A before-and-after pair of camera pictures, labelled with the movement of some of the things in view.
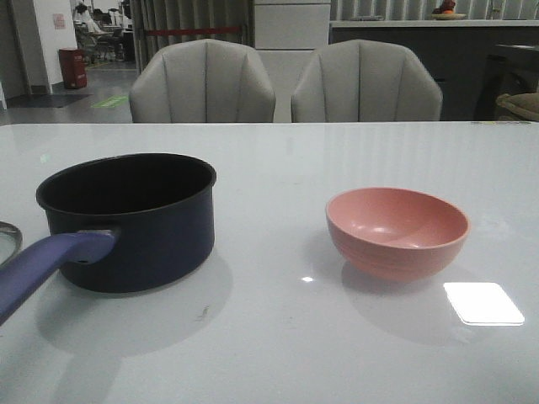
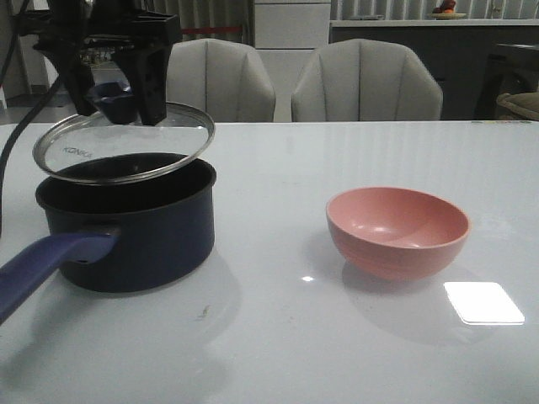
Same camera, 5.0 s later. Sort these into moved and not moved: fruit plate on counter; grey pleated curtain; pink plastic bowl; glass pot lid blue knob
Moved: glass pot lid blue knob
Not moved: pink plastic bowl; grey pleated curtain; fruit plate on counter
